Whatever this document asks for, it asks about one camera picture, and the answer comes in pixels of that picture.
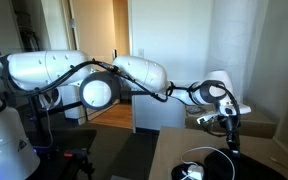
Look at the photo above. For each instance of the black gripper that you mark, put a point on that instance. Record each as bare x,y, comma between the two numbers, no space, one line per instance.
231,124

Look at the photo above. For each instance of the black portable bag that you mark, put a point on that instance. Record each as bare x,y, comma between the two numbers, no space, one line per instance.
223,164

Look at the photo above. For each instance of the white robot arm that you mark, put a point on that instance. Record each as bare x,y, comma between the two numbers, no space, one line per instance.
34,73

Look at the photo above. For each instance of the cardboard box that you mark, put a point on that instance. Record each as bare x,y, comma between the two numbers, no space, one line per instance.
252,124

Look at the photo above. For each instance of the black phone on box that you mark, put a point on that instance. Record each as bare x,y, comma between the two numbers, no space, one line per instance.
194,110

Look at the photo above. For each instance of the white power adapter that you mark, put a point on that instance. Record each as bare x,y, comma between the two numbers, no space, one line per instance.
195,172

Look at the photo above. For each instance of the white floor lamp shade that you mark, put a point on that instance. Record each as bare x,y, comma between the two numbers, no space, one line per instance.
230,36

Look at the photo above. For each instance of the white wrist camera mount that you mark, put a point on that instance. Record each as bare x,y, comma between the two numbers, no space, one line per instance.
224,110

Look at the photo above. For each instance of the white wall light switch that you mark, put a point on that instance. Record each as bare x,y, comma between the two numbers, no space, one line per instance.
141,52

